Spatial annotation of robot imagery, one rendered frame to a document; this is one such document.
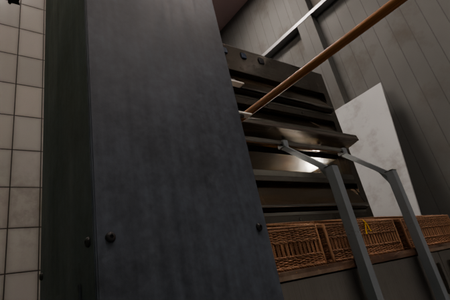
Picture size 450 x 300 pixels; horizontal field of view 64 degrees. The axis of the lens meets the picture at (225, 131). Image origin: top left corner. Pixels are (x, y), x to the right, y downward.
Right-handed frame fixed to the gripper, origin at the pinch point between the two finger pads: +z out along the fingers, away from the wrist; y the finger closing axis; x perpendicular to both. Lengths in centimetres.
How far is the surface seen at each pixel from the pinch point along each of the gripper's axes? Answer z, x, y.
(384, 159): 322, -106, -43
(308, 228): 26, -8, 48
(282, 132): 76, -46, -19
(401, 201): 88, 1, 41
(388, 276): 61, -3, 71
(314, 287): 16, -4, 68
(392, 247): 81, -7, 60
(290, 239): 16, -9, 51
